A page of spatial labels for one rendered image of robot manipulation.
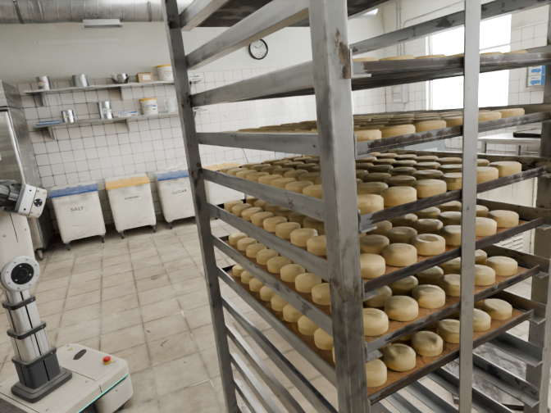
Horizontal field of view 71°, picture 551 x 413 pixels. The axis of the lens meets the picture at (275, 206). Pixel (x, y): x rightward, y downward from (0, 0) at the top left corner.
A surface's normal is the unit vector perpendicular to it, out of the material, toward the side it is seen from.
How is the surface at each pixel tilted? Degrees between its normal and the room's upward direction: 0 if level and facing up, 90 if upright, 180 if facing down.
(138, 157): 90
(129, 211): 93
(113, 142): 90
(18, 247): 101
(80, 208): 92
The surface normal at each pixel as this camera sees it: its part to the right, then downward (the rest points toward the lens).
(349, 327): 0.47, 0.17
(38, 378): 0.87, 0.04
